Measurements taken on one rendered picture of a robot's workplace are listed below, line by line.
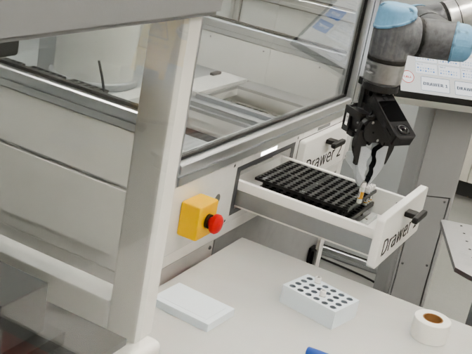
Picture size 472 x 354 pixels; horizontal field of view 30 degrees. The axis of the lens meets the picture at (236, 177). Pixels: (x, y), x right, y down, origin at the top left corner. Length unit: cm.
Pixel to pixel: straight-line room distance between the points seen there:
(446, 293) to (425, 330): 212
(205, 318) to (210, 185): 32
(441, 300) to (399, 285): 69
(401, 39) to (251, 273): 55
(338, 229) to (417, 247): 121
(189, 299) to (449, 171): 149
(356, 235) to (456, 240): 48
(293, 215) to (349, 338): 33
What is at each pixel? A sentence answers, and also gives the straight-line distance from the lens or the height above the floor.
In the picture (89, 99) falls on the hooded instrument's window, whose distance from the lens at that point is 92.
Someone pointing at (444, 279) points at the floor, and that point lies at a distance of 394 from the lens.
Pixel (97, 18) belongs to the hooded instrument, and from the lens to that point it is 87.
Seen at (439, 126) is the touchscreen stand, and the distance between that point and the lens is 287.
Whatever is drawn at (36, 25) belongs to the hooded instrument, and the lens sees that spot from 81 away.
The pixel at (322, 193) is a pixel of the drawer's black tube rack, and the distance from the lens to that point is 191.
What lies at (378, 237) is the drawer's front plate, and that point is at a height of 89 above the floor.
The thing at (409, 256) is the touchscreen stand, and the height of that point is 40.
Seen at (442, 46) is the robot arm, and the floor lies 128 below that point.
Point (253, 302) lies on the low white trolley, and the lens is 169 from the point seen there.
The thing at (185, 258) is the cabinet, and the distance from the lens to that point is 183.
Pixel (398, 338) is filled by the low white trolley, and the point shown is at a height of 76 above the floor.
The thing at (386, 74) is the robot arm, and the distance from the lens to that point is 170.
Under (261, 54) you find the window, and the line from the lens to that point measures 185.
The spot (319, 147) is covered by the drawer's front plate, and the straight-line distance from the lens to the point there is 223.
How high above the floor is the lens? 154
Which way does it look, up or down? 20 degrees down
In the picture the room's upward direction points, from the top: 11 degrees clockwise
